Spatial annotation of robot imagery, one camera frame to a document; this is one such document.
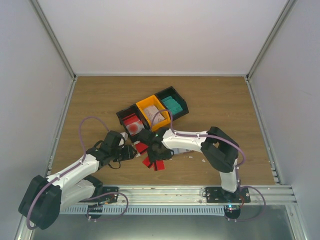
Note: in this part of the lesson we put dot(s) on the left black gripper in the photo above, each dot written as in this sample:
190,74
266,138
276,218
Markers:
128,154

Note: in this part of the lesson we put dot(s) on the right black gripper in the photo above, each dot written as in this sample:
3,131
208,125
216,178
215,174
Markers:
152,158

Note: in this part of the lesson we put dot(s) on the red black-striped card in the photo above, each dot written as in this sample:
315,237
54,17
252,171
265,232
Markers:
159,165
147,163

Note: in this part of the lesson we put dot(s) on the red credit card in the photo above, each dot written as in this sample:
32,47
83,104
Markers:
141,148

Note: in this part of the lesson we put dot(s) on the black card bin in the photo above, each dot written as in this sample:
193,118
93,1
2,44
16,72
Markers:
133,109
171,91

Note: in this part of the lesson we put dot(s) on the yellow card bin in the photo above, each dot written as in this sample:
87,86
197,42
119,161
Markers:
153,100

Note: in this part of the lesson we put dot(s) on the brown leather card holder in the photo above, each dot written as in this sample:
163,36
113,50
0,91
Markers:
178,151

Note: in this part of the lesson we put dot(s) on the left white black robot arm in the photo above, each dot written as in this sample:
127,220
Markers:
95,158

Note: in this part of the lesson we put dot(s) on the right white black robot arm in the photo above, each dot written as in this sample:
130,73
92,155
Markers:
218,148

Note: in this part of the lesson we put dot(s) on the red white card stack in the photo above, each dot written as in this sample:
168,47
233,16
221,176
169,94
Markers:
133,124

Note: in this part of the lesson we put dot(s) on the white pink card stack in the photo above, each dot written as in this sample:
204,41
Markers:
153,114

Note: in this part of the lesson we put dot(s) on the teal card stack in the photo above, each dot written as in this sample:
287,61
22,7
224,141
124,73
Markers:
172,105

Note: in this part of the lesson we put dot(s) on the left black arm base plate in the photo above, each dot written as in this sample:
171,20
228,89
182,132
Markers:
106,194

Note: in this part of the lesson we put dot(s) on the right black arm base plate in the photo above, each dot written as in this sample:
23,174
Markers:
218,195

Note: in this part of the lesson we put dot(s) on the grey slotted cable duct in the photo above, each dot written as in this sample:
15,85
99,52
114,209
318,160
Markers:
159,210

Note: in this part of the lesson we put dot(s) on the aluminium mounting rail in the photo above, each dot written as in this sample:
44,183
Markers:
164,195

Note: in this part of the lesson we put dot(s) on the left aluminium frame post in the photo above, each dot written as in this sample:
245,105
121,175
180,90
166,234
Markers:
50,32

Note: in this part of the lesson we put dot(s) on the aluminium frame post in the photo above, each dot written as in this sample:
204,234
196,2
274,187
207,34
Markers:
287,8
50,32

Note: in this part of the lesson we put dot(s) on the right aluminium frame post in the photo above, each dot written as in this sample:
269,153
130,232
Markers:
287,8

